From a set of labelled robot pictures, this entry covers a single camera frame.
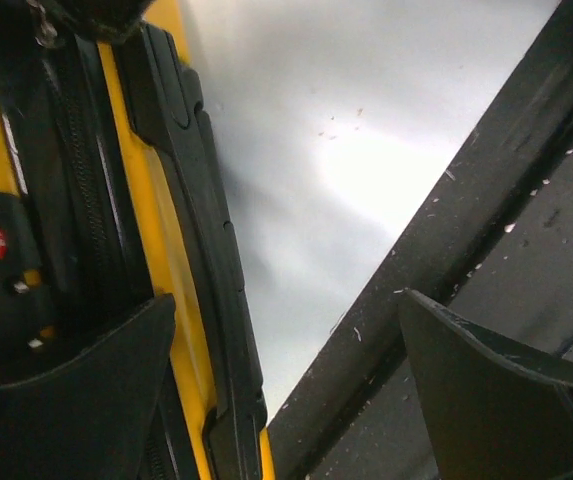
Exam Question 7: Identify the yellow Pikachu suitcase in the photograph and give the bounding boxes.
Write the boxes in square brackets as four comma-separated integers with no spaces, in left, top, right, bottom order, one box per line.
[0,1,274,479]

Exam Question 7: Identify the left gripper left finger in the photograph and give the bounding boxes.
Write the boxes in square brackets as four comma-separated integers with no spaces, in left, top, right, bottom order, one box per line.
[0,294,175,479]

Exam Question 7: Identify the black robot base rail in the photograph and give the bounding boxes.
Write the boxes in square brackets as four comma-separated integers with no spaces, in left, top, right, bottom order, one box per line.
[269,1,573,479]

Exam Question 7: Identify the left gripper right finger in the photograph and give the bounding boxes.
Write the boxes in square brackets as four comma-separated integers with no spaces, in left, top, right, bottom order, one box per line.
[399,290,573,479]

